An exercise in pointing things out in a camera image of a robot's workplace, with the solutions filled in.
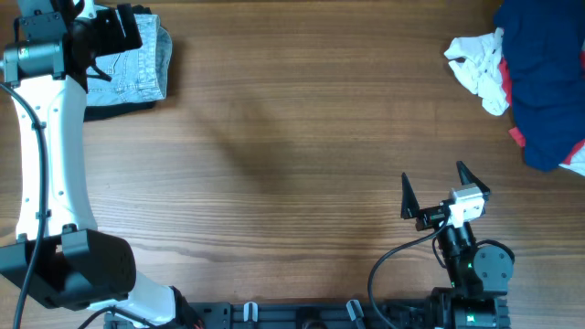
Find white crumpled garment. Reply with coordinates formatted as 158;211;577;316
443;27;510;116

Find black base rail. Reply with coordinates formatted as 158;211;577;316
103;299;511;329

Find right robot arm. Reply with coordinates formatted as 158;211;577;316
401;161;516;329

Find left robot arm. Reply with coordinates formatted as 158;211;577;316
1;1;202;328

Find navy blue red garment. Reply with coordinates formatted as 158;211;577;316
494;0;584;172

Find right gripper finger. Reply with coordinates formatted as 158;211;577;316
456;161;491;201
400;173;420;219

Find folded black shorts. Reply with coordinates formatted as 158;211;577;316
84;5;156;122

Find left black cable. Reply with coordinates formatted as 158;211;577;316
0;81;50;329

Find light blue denim shorts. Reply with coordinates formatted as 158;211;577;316
87;7;173;107

